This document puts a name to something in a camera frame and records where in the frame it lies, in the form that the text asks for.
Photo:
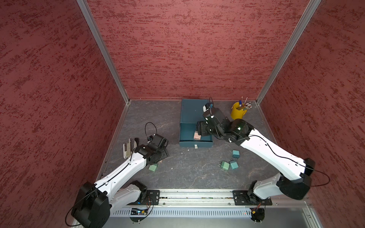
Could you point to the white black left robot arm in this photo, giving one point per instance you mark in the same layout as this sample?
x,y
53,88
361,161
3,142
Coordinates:
x,y
96,201

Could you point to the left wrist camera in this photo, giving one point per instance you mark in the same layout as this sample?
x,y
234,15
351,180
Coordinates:
x,y
156,141

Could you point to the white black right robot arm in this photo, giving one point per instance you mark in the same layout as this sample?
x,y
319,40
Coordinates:
x,y
294,177

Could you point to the beige stapler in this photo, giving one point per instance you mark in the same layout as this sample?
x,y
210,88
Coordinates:
x,y
129,147

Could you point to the pink plug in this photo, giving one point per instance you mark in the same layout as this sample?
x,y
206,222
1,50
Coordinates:
x,y
197,136

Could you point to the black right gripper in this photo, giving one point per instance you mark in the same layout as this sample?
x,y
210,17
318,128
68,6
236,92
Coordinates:
x,y
201,128

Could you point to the aluminium corner post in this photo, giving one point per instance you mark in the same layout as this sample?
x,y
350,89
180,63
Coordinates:
x,y
296,34
85,9

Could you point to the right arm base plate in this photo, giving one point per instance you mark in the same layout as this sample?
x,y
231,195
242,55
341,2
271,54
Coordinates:
x,y
242,198

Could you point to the teal drawer cabinet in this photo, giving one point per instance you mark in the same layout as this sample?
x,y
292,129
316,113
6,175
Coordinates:
x,y
191,114

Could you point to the right aluminium corner post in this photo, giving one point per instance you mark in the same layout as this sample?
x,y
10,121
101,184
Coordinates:
x,y
296,34

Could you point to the green plug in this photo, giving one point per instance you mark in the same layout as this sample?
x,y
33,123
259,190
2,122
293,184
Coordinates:
x,y
225,165
153,167

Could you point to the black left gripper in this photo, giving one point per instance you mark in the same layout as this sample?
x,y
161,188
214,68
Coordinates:
x,y
164,154

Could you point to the teal plug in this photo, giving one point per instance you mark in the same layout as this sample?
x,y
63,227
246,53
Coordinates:
x,y
234,165
236,154

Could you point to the pens in cup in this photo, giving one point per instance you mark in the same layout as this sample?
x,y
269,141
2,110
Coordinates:
x,y
245,105

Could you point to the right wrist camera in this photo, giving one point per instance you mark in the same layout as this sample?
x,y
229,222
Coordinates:
x,y
207,106

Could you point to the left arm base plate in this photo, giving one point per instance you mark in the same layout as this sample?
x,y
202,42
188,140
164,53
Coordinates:
x,y
147,198

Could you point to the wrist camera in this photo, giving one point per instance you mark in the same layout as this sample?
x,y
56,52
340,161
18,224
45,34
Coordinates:
x,y
207,106
156,141

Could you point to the yellow pen cup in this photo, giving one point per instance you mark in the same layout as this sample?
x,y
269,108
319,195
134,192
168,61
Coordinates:
x,y
236,113

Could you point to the left aluminium corner post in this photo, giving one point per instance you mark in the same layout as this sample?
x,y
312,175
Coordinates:
x,y
85,9

